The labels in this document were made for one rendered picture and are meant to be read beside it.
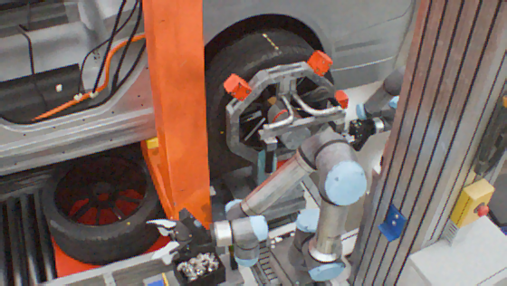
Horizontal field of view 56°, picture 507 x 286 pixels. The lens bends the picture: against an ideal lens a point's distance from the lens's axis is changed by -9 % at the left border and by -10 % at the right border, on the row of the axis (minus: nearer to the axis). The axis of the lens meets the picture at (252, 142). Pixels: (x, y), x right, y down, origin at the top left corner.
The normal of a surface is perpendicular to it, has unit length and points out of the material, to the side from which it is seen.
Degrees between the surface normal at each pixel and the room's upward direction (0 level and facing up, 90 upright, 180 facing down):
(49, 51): 50
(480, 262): 0
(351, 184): 82
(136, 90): 90
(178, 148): 90
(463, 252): 0
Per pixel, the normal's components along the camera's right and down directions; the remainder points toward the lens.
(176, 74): 0.39, 0.63
